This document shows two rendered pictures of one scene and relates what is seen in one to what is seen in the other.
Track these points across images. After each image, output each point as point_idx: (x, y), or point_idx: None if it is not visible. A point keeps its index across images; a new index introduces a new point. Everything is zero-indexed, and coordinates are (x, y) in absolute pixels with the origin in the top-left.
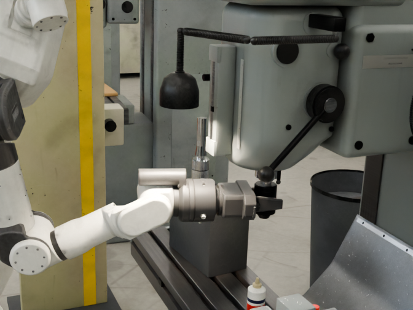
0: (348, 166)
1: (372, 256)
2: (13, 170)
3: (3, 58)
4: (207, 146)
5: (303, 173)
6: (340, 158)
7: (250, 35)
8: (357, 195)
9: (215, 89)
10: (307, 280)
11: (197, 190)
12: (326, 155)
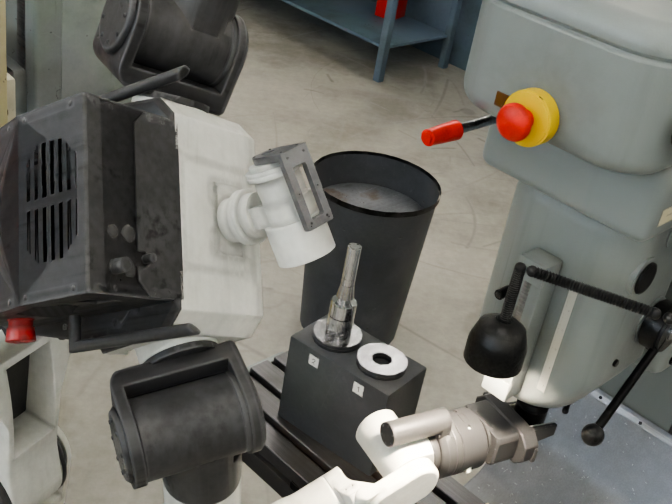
0: (286, 91)
1: (584, 424)
2: (240, 484)
3: (223, 315)
4: (488, 382)
5: (226, 107)
6: (270, 77)
7: (600, 259)
8: (367, 188)
9: (524, 319)
10: (294, 311)
11: (465, 439)
12: (248, 71)
